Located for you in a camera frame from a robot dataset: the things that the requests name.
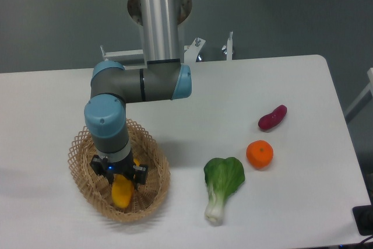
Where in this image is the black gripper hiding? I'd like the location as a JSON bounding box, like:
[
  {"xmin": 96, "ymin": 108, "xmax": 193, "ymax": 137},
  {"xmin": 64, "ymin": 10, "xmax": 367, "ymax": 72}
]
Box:
[{"xmin": 90, "ymin": 155, "xmax": 148, "ymax": 190}]

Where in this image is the yellow mango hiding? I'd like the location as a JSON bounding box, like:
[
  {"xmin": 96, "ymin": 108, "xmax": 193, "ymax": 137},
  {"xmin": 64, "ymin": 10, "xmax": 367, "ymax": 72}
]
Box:
[{"xmin": 111, "ymin": 174, "xmax": 135, "ymax": 209}]

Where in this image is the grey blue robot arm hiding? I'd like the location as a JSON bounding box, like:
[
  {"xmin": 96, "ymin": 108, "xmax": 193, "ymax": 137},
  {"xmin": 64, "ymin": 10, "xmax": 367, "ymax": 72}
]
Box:
[{"xmin": 84, "ymin": 0, "xmax": 192, "ymax": 185}]

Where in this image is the woven wicker basket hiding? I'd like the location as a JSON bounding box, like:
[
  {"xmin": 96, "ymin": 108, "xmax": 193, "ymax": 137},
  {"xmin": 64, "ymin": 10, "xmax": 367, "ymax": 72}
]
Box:
[{"xmin": 68, "ymin": 119, "xmax": 170, "ymax": 223}]

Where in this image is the green bok choy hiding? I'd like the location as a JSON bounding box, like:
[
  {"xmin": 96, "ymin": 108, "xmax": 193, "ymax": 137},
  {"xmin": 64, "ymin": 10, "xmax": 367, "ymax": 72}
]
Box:
[{"xmin": 203, "ymin": 157, "xmax": 245, "ymax": 225}]

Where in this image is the orange tangerine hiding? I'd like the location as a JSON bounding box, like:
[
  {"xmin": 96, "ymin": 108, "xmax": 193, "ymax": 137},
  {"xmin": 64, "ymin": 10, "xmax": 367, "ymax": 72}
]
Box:
[{"xmin": 246, "ymin": 140, "xmax": 274, "ymax": 170}]

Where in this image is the purple sweet potato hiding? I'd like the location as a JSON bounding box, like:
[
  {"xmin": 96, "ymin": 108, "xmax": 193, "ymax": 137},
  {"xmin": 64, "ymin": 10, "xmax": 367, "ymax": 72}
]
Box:
[{"xmin": 258, "ymin": 104, "xmax": 287, "ymax": 131}]

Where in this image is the black device at edge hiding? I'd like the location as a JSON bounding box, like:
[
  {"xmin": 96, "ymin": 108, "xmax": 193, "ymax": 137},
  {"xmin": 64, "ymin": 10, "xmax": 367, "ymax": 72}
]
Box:
[{"xmin": 352, "ymin": 205, "xmax": 372, "ymax": 236}]

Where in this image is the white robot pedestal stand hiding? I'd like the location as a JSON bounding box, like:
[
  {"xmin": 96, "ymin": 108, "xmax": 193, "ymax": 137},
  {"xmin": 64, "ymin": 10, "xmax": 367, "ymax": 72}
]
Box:
[{"xmin": 99, "ymin": 0, "xmax": 235, "ymax": 68}]

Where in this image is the white frame at right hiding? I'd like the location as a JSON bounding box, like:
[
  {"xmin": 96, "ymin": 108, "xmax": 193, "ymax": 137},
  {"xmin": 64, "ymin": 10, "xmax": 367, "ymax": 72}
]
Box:
[{"xmin": 344, "ymin": 68, "xmax": 372, "ymax": 124}]

